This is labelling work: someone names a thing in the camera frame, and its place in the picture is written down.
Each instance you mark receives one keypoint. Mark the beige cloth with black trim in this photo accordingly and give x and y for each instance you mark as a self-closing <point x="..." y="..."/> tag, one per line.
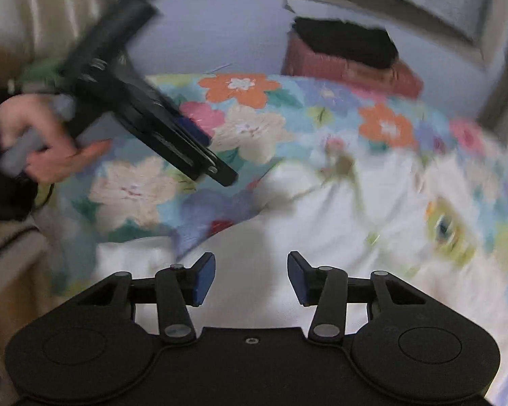
<point x="8" y="287"/>

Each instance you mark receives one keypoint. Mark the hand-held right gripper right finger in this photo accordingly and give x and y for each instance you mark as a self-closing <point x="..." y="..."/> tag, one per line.
<point x="298" y="279"/>

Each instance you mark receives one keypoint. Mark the black folded clothes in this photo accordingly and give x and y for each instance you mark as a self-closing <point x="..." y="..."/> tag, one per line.
<point x="343" y="42"/>

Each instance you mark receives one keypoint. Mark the floral quilted bedspread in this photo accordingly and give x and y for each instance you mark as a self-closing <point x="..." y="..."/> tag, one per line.
<point x="245" y="127"/>

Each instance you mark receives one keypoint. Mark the person's left hand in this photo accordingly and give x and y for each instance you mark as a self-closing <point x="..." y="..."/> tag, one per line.
<point x="55" y="158"/>

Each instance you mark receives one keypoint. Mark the cream knit sweater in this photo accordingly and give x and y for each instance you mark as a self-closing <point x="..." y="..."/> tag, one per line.
<point x="321" y="220"/>

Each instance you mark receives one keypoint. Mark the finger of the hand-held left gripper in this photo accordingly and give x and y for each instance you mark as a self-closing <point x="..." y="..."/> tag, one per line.
<point x="182" y="152"/>
<point x="194" y="132"/>

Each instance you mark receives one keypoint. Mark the person's left forearm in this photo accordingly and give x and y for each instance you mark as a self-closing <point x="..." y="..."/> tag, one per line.
<point x="4" y="196"/>

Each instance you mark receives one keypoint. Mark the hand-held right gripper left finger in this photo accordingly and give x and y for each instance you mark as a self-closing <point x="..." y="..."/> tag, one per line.
<point x="203" y="279"/>

